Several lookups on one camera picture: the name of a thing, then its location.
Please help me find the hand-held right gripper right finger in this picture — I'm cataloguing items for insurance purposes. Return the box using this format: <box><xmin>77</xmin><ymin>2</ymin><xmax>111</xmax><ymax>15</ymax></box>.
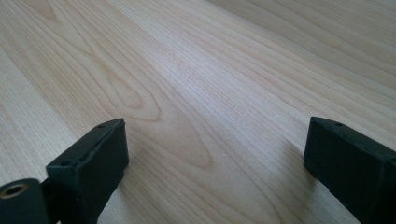
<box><xmin>303</xmin><ymin>116</ymin><xmax>396</xmax><ymax>224</ymax></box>

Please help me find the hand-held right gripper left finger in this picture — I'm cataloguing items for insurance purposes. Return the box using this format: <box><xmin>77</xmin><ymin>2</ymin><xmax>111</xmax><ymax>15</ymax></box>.
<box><xmin>45</xmin><ymin>118</ymin><xmax>130</xmax><ymax>224</ymax></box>

